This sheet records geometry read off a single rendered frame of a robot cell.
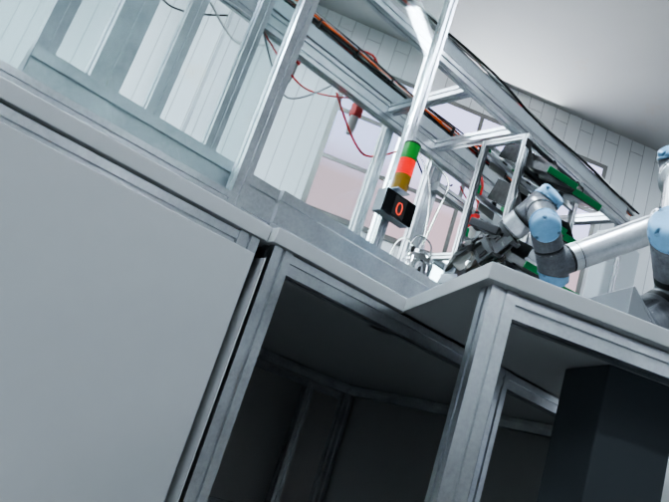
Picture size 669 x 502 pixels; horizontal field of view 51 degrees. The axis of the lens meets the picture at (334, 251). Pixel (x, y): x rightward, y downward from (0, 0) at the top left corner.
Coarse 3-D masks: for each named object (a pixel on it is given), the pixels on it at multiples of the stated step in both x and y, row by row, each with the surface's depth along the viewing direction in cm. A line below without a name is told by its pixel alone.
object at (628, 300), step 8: (632, 288) 137; (600, 296) 147; (608, 296) 144; (616, 296) 141; (624, 296) 139; (632, 296) 137; (640, 296) 137; (608, 304) 143; (616, 304) 140; (624, 304) 138; (632, 304) 136; (640, 304) 137; (624, 312) 137; (632, 312) 136; (640, 312) 136; (648, 312) 137; (648, 320) 136
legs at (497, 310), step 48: (480, 336) 107; (576, 336) 111; (480, 384) 106; (576, 384) 142; (624, 384) 134; (480, 432) 104; (576, 432) 136; (624, 432) 131; (432, 480) 104; (576, 480) 130; (624, 480) 129
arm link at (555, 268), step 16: (656, 208) 182; (624, 224) 180; (640, 224) 179; (576, 240) 181; (592, 240) 178; (608, 240) 178; (624, 240) 178; (640, 240) 178; (544, 256) 176; (560, 256) 175; (576, 256) 177; (592, 256) 177; (608, 256) 178; (544, 272) 178; (560, 272) 177
